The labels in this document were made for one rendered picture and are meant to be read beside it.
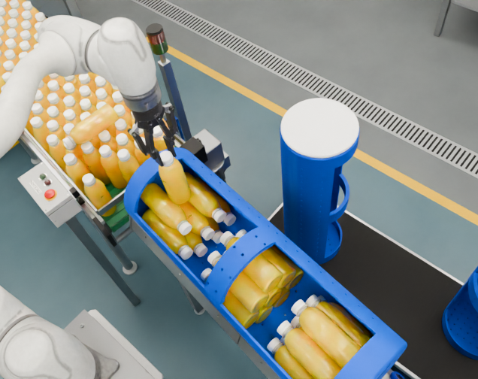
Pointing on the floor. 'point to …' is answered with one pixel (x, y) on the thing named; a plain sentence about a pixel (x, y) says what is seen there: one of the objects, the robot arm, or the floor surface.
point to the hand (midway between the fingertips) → (163, 151)
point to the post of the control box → (101, 259)
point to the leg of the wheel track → (193, 301)
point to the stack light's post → (174, 97)
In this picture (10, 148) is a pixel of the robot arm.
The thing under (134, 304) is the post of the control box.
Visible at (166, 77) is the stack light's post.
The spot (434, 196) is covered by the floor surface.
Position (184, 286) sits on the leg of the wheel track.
